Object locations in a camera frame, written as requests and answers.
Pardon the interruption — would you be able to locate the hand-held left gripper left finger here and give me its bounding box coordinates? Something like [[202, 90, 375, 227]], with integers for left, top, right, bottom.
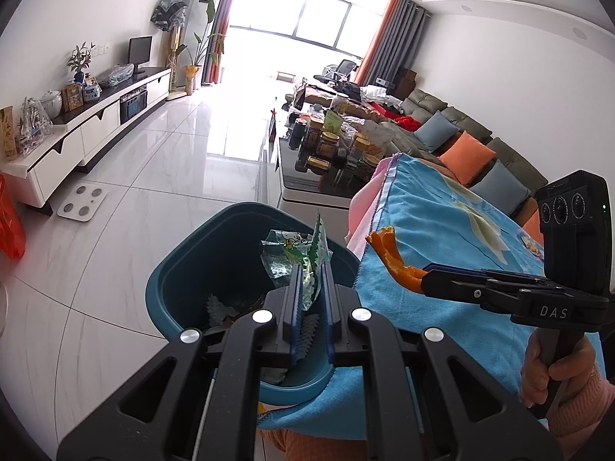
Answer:
[[57, 265, 304, 461]]

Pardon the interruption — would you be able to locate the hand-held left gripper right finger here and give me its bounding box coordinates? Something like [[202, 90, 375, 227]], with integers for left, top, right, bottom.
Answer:
[[321, 262, 564, 461]]

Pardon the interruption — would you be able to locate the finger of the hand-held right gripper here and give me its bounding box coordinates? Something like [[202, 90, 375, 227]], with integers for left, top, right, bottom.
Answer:
[[424, 263, 549, 283], [422, 270, 549, 315]]

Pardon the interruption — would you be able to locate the clear green printed plastic wrapper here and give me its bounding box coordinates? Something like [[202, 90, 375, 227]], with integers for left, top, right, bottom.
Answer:
[[259, 211, 332, 310]]

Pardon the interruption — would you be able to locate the orange peel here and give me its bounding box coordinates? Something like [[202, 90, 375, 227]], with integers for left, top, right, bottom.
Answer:
[[365, 225, 428, 294]]

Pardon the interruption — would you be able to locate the teal plastic trash bin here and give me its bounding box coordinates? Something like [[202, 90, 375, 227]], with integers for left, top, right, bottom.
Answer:
[[145, 202, 361, 406]]

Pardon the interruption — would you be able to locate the person's right forearm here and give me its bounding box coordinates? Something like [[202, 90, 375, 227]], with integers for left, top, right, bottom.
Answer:
[[545, 370, 615, 447]]

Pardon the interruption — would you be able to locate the person's right hand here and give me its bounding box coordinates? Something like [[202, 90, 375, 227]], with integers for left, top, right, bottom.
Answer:
[[521, 331, 606, 409]]

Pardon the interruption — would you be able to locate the orange cushion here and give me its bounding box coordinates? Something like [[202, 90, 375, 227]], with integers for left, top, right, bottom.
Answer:
[[438, 131, 497, 187], [521, 211, 546, 248]]

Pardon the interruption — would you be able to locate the blue printed blanket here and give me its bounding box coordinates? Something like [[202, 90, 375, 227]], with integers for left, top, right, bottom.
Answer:
[[259, 154, 603, 443]]

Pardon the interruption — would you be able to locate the blue grey cushion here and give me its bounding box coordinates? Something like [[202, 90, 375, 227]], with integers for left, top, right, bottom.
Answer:
[[468, 160, 532, 217], [414, 110, 459, 153]]

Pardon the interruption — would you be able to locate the green leather sofa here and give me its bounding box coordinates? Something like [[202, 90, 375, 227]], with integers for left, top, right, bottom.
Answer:
[[298, 81, 551, 222]]

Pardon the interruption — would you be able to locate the pink underlay cloth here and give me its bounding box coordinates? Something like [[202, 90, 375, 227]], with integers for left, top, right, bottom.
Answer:
[[345, 156, 401, 250]]

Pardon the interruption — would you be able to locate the glass top coffee table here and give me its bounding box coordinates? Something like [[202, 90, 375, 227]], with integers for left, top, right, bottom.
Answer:
[[262, 106, 385, 209]]

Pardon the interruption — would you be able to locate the red clothing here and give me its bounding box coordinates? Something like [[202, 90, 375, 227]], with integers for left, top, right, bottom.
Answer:
[[384, 113, 424, 133]]

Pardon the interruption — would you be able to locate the white clothes pile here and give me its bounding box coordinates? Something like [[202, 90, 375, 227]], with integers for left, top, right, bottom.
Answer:
[[360, 84, 402, 109]]

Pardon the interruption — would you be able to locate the brown wooden cabinet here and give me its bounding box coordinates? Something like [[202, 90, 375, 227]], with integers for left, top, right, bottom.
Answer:
[[394, 68, 418, 99]]

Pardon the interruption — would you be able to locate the black office chair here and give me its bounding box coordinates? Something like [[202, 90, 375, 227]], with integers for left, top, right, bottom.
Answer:
[[314, 59, 359, 82]]

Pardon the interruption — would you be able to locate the white bathroom scale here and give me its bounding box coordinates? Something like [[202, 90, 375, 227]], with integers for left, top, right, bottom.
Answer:
[[58, 185, 109, 222]]

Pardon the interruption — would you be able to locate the grey orange curtain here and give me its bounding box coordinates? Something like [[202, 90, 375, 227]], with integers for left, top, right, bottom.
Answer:
[[356, 0, 427, 90], [201, 0, 247, 85]]

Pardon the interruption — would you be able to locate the tall plant in yellow pot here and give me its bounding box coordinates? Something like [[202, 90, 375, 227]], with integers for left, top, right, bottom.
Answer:
[[178, 0, 226, 94]]

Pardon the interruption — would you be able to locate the white black tv cabinet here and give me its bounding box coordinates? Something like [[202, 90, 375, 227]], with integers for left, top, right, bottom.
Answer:
[[0, 67, 173, 217]]

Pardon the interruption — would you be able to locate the large window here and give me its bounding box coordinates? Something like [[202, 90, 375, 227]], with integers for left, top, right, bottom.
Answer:
[[231, 0, 392, 56]]

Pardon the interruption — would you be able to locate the orange plastic bag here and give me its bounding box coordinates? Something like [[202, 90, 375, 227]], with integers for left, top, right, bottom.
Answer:
[[0, 173, 26, 260]]

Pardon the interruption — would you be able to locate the plastic wrapped item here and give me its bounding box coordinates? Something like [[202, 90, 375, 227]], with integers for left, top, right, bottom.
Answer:
[[96, 63, 135, 88]]

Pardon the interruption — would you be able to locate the black monitor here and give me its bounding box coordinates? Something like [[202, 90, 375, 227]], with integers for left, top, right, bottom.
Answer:
[[128, 36, 153, 76]]

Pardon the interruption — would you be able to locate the white standing air conditioner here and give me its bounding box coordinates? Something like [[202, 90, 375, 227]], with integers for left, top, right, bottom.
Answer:
[[178, 0, 228, 92]]

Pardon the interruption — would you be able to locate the ship model in plastic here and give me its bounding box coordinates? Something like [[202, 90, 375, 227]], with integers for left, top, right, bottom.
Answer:
[[17, 97, 53, 157]]

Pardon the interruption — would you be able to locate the covered standing fan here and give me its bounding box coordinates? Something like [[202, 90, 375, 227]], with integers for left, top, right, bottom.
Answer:
[[151, 0, 188, 101]]

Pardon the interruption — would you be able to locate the bonsai in blue vase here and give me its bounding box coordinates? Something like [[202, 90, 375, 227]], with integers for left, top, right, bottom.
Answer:
[[67, 42, 96, 85]]

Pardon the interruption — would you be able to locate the yellow box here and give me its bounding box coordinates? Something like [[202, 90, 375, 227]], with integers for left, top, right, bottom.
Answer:
[[0, 107, 19, 161]]

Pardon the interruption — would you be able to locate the wooden picture frame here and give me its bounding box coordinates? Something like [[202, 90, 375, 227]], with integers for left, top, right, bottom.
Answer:
[[61, 83, 85, 112]]

